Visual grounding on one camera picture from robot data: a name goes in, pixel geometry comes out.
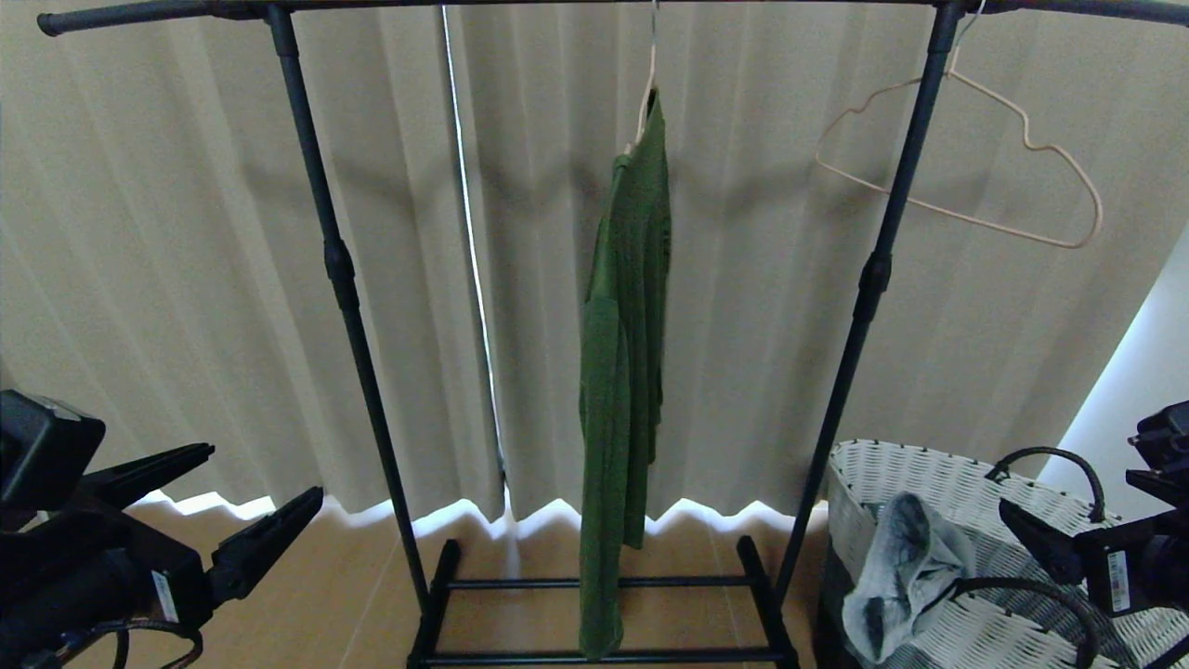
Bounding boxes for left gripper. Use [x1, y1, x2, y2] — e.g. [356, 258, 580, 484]
[19, 443, 325, 651]

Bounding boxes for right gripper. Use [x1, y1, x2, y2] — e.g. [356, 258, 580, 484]
[999, 469, 1189, 616]

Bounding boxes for pale grey shorts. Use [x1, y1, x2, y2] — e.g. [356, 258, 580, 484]
[841, 492, 978, 666]

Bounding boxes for pink clothes hanger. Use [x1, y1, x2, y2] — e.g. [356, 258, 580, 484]
[624, 0, 661, 155]
[815, 0, 1105, 250]

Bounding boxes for green shirt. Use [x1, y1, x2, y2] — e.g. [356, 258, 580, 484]
[577, 87, 673, 662]

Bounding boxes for white laundry basket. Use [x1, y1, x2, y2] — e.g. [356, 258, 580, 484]
[815, 439, 1189, 669]

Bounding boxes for black clothes rack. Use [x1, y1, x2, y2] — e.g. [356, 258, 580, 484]
[37, 0, 1189, 669]

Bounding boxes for beige curtain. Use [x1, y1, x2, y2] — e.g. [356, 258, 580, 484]
[0, 0, 1189, 540]

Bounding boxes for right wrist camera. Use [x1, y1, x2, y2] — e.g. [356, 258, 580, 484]
[1131, 401, 1189, 471]

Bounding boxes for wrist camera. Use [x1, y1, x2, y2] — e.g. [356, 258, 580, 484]
[1131, 401, 1189, 471]
[0, 389, 107, 510]

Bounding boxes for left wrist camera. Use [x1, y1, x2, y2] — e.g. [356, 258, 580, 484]
[0, 389, 107, 510]

